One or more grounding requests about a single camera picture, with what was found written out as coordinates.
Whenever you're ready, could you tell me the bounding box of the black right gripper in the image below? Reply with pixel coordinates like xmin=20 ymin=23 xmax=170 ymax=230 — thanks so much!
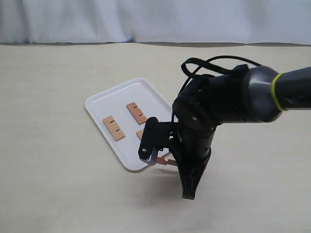
xmin=173 ymin=80 xmax=219 ymax=200

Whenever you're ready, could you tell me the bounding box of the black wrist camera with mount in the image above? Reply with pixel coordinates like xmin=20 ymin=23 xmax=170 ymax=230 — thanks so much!
xmin=138 ymin=117 xmax=177 ymax=166

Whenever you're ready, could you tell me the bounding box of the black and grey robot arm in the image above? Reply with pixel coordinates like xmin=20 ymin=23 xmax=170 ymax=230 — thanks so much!
xmin=173 ymin=66 xmax=311 ymax=200

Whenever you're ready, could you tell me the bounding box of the white rectangular plastic tray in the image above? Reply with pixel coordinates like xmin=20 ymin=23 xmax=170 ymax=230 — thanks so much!
xmin=85 ymin=78 xmax=172 ymax=172

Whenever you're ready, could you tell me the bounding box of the white backdrop curtain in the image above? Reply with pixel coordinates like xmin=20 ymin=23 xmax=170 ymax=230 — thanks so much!
xmin=0 ymin=0 xmax=311 ymax=45

